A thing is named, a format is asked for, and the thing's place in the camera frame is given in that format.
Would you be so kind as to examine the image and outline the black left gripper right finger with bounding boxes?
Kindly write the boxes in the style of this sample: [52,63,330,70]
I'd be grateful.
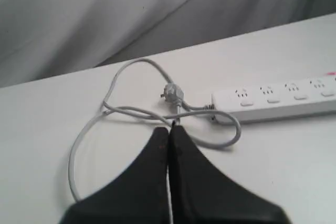
[168,125,291,223]

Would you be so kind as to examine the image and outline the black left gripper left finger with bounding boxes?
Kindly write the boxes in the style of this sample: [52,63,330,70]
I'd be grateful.
[61,127,170,223]

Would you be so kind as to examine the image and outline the white five-outlet power strip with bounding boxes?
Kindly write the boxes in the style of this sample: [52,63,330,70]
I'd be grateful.
[212,75,335,124]

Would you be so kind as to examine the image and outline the grey power plug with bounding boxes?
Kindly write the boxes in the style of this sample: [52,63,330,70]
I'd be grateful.
[160,83,184,106]

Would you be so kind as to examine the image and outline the grey backdrop cloth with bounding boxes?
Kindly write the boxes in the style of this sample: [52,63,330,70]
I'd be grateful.
[1,0,335,87]

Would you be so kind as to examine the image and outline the grey power cord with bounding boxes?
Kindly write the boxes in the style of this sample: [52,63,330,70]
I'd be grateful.
[68,58,242,201]

